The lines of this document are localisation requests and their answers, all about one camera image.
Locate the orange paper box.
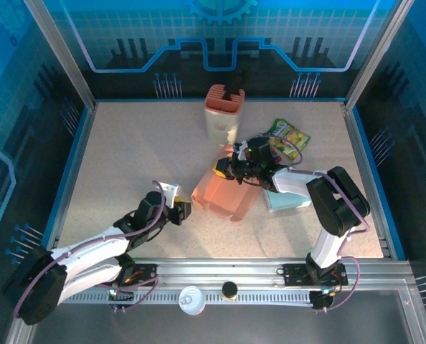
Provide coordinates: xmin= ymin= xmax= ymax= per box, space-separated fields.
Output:
xmin=191 ymin=143 xmax=262 ymax=223

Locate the light blue paper box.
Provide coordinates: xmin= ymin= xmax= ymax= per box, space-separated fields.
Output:
xmin=262 ymin=186 xmax=313 ymax=214

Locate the cream knife block orange top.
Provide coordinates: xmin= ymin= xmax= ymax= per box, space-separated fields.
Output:
xmin=204 ymin=84 xmax=245 ymax=148

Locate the yellow green candy bag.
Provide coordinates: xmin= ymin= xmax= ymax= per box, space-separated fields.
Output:
xmin=261 ymin=118 xmax=312 ymax=161

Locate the white round lid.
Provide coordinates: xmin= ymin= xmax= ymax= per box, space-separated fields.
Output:
xmin=178 ymin=285 xmax=206 ymax=316

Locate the black round knob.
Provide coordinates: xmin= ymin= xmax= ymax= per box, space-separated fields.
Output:
xmin=222 ymin=281 xmax=239 ymax=301

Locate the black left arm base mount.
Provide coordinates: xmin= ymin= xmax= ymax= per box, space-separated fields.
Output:
xmin=107 ymin=262 xmax=159 ymax=287

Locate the aluminium mounting rail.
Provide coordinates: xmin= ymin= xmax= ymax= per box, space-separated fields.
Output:
xmin=26 ymin=256 xmax=415 ymax=293

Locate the black knife handle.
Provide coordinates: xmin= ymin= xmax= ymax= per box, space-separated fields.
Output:
xmin=222 ymin=70 xmax=247 ymax=102

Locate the aluminium side rail blue trim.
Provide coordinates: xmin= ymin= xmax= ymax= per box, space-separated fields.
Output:
xmin=37 ymin=102 xmax=99 ymax=261
xmin=341 ymin=102 xmax=406 ymax=261

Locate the black cable bracket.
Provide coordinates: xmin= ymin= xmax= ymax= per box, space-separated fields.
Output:
xmin=308 ymin=289 xmax=335 ymax=312
xmin=107 ymin=288 xmax=136 ymax=313

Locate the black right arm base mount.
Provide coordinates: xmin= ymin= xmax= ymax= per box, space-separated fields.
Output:
xmin=282 ymin=262 xmax=349 ymax=287

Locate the white slotted cable duct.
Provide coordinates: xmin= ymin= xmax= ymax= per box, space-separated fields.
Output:
xmin=64 ymin=290 xmax=314 ymax=306

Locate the aluminium frame post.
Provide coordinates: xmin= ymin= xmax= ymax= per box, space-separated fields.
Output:
xmin=23 ymin=0 xmax=98 ymax=113
xmin=344 ymin=0 xmax=414 ymax=110

